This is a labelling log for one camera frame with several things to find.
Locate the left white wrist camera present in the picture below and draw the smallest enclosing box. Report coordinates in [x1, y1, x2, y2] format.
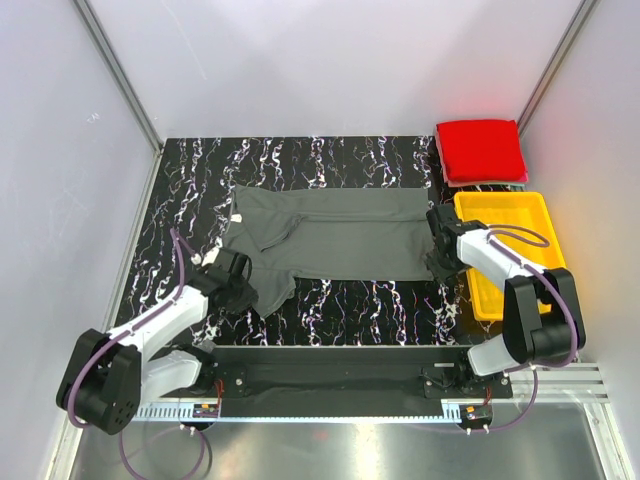
[190, 247, 220, 266]

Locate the aluminium frame post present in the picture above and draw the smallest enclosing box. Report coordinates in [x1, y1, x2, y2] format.
[69, 0, 165, 156]
[517, 0, 600, 138]

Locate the aluminium rail profile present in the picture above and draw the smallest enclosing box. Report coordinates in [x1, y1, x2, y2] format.
[64, 362, 611, 401]

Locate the grey t-shirt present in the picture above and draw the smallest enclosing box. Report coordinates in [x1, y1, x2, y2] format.
[222, 186, 434, 317]

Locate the folded red t-shirt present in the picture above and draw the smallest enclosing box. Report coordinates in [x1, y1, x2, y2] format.
[435, 119, 528, 182]

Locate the yellow plastic bin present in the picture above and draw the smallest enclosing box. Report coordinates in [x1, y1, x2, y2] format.
[454, 192, 566, 323]

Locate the right aluminium frame post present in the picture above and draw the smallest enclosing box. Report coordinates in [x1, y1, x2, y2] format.
[517, 0, 600, 138]

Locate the white slotted cable duct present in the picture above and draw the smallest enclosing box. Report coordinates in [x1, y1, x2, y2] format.
[133, 398, 462, 424]

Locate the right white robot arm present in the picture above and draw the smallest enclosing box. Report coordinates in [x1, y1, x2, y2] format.
[425, 204, 586, 397]

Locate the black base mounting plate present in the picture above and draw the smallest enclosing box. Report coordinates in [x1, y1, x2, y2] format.
[167, 346, 513, 422]

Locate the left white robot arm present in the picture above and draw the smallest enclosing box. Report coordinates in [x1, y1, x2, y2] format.
[55, 248, 258, 435]

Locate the left aluminium frame post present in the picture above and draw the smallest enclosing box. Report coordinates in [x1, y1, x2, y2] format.
[69, 0, 165, 156]

